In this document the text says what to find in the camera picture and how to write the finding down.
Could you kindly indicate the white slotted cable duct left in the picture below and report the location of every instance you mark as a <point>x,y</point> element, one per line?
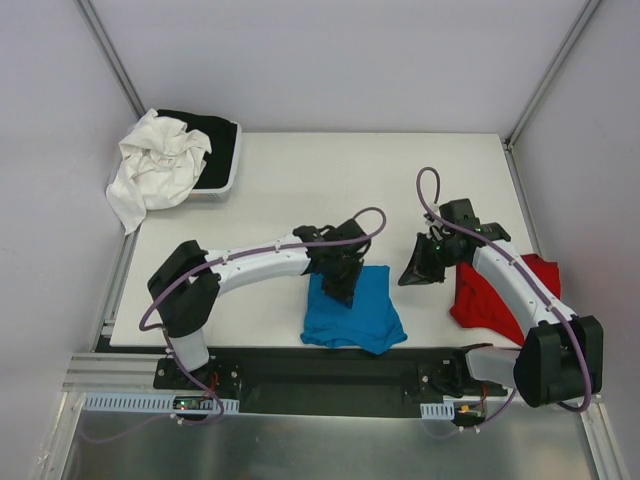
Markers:
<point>158,403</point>

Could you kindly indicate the black t-shirt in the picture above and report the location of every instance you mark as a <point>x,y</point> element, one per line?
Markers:
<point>223,135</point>

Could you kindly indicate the white laundry basket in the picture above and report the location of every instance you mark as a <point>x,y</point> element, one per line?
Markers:
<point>170,154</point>

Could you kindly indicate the white slotted cable duct right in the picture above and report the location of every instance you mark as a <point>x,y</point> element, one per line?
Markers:
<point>444,411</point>

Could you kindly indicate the black robot base mount plate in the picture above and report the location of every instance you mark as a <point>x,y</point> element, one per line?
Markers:
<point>331,382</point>

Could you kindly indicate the red t-shirt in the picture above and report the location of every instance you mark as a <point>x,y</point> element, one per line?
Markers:
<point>477,304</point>

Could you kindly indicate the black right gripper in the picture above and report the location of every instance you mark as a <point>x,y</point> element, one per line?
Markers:
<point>429,258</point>

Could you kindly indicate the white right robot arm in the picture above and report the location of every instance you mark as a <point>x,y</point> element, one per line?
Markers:
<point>561,358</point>

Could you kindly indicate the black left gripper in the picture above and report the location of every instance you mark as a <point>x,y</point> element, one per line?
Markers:
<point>340,279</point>

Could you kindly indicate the white slotted cable duct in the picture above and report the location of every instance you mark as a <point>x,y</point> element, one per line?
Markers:
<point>158,403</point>
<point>444,411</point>

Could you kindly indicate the aluminium frame post left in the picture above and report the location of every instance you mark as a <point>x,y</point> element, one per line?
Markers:
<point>91,17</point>

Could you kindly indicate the white t-shirt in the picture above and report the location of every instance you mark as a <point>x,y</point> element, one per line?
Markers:
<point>161,162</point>

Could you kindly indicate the aluminium frame post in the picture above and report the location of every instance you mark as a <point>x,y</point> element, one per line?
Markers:
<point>567,45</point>
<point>91,17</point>

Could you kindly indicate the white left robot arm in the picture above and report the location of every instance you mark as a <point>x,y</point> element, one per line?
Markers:
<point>188,283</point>

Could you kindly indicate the blue t-shirt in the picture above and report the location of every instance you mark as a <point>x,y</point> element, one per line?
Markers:
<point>371,323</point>

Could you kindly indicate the aluminium table edge rail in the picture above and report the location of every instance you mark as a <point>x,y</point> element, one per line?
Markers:
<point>126,371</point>

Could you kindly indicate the aluminium frame post right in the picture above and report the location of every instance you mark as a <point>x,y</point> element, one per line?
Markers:
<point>567,45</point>

